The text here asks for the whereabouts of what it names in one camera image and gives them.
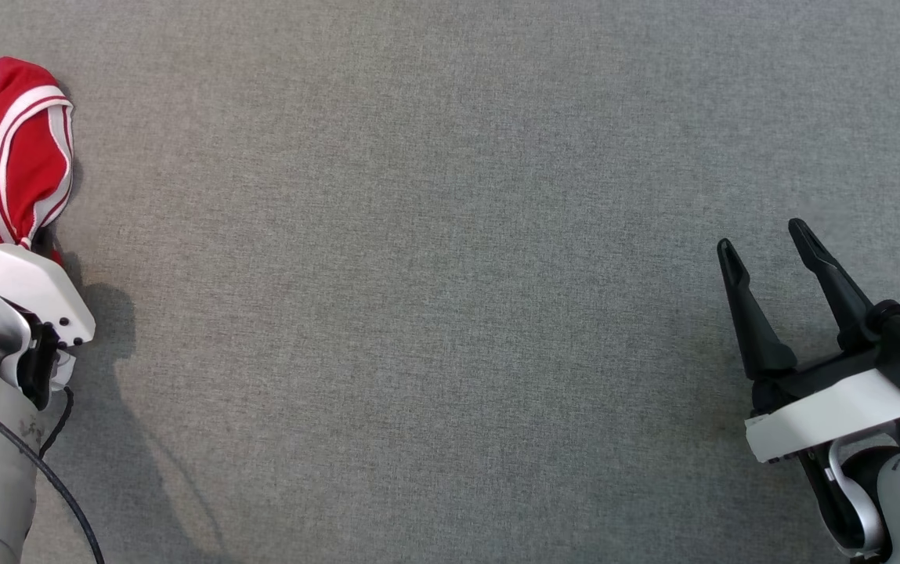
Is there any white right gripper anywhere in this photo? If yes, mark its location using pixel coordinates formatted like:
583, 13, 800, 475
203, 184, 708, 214
716, 217, 900, 465

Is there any red Bulls 23 jersey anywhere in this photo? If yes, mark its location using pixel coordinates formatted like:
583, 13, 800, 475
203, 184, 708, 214
0, 56, 75, 263

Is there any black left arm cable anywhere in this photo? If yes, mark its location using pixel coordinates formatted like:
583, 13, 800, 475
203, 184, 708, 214
0, 380, 106, 564

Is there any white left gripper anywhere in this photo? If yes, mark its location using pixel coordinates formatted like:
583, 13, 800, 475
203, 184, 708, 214
0, 225, 97, 350

